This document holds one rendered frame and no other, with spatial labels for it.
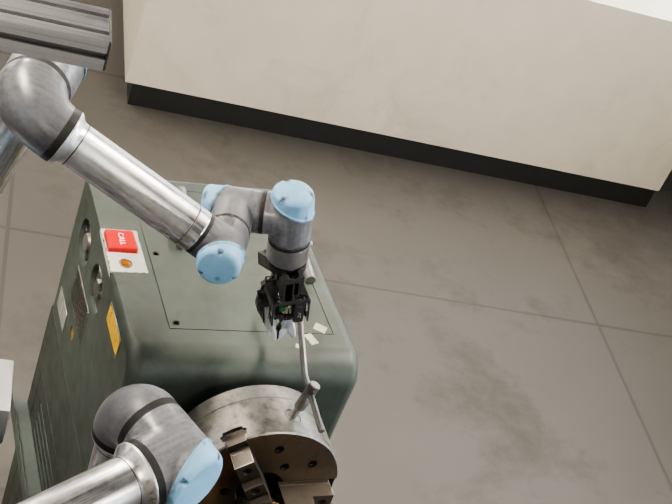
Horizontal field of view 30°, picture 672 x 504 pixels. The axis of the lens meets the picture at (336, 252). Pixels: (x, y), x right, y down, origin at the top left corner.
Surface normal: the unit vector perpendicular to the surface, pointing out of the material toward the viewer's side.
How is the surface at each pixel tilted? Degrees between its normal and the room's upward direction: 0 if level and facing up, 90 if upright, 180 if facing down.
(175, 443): 9
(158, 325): 0
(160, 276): 0
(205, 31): 90
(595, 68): 90
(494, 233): 0
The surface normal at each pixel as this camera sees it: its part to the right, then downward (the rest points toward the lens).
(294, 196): 0.11, -0.77
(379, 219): 0.32, -0.76
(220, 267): -0.08, 0.57
